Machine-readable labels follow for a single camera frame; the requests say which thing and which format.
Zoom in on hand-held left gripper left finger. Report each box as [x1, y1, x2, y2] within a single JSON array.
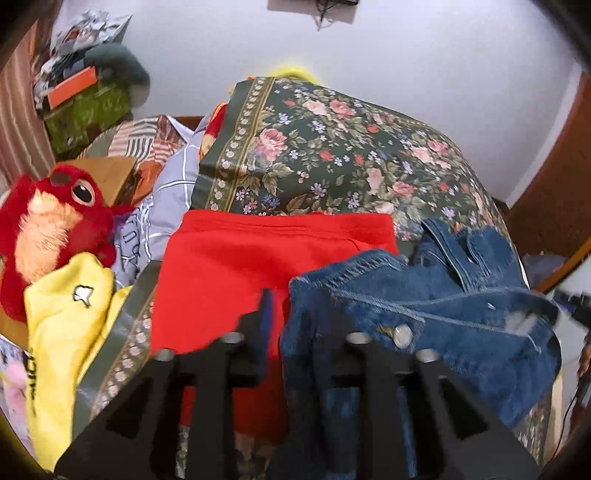
[[54, 288, 275, 480]]

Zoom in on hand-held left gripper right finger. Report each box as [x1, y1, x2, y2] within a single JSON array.
[[330, 332, 541, 480]]

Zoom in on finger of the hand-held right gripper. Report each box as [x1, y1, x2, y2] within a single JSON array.
[[554, 290, 591, 329]]

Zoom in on blue denim jeans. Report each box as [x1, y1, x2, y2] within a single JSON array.
[[279, 217, 561, 480]]

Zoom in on red garment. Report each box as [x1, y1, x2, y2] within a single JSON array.
[[150, 210, 400, 435]]

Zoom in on wooden door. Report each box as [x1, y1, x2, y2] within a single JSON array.
[[505, 69, 591, 296]]

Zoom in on grey checked sheet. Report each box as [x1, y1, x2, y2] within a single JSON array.
[[111, 117, 223, 289]]

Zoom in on yellow garment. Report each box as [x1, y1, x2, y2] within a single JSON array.
[[23, 251, 136, 467]]

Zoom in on floral blanket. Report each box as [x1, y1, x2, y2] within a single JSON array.
[[76, 76, 555, 480]]

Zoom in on brown cardboard piece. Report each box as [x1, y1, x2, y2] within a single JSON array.
[[76, 156, 139, 206]]

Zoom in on striped colourful cloth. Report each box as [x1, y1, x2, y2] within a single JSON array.
[[78, 115, 208, 208]]

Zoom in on pink soft toy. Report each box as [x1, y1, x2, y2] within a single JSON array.
[[0, 357, 29, 418]]

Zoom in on red plush toy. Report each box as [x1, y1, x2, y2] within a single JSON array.
[[0, 161, 136, 324]]

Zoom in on green printed cloth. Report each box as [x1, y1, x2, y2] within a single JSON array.
[[44, 80, 133, 156]]

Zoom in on grey-green plush cushion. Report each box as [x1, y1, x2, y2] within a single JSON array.
[[85, 44, 151, 108]]

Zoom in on orange box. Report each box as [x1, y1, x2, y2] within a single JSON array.
[[46, 65, 100, 110]]

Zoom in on striped pink curtain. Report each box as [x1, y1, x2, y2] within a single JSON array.
[[0, 23, 61, 182]]

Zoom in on black cable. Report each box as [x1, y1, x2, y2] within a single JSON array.
[[314, 0, 339, 31]]

